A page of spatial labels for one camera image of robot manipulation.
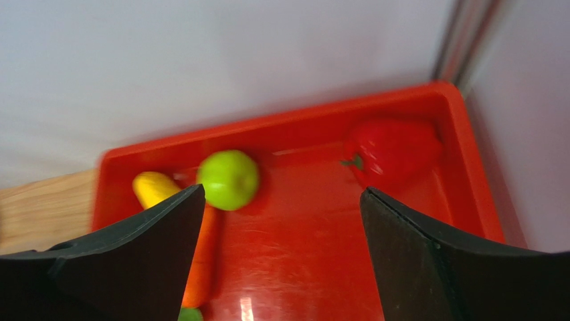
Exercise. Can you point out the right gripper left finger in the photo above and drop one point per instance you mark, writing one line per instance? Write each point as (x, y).
(135, 269)

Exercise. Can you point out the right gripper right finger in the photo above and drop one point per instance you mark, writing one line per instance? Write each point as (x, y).
(428, 270)

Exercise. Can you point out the orange carrot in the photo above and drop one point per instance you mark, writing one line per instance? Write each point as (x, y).
(199, 286)

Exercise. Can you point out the yellow corn cob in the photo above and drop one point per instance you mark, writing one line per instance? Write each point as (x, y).
(151, 188)

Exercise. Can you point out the red plastic tray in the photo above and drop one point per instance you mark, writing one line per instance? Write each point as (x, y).
(298, 250)

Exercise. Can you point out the green pear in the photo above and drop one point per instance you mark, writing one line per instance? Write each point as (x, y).
(231, 179)

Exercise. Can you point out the aluminium frame rail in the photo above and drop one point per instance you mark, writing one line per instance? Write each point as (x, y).
(471, 27)

